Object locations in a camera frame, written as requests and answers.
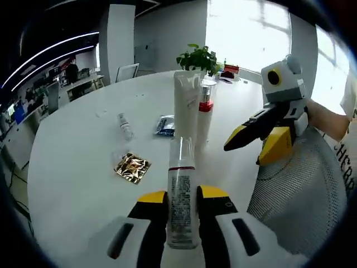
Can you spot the black green skincare sachet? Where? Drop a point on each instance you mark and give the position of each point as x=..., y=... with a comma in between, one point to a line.
x=164, y=125

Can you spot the white skincare tube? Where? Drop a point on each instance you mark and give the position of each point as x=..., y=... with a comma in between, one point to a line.
x=185, y=106

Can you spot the white mesh office chair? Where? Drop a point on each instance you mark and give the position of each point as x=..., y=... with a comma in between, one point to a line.
x=301, y=195

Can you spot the green potted plant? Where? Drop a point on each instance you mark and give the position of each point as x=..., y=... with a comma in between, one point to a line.
x=198, y=57

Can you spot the white trestle office desk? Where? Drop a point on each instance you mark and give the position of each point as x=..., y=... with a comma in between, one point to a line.
x=86, y=81

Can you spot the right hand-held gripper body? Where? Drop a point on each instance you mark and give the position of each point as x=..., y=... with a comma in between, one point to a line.
x=284, y=89

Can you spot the small clear skincare bottle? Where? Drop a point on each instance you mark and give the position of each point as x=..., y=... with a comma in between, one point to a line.
x=125, y=127

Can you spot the red box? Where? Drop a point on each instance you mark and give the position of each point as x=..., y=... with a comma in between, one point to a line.
x=231, y=68

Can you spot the gold foil skincare sachet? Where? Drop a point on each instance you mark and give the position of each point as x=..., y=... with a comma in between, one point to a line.
x=132, y=167

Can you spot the white red-collar pump skincare bottle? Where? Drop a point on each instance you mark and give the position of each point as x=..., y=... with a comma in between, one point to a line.
x=205, y=123

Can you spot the blue storage bin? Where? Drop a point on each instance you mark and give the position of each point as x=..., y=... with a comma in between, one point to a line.
x=19, y=114

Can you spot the white table socket cover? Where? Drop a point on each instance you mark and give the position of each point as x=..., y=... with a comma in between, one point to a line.
x=101, y=114

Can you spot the person's white shirt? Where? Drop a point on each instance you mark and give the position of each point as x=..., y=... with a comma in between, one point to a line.
x=348, y=156

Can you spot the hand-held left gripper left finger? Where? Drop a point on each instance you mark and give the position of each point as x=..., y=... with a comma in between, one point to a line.
x=122, y=240

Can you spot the white square column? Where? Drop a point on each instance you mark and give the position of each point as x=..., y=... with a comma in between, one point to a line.
x=117, y=42

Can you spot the large clear skincare bottle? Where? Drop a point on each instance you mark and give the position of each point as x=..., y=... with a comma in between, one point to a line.
x=182, y=201

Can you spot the white frame office chair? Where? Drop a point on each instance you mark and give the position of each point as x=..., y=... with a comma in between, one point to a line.
x=127, y=72

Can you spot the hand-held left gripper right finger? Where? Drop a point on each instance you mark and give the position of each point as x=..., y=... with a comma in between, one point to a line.
x=240, y=240

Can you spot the grey office chair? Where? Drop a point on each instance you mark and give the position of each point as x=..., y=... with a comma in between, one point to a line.
x=53, y=96

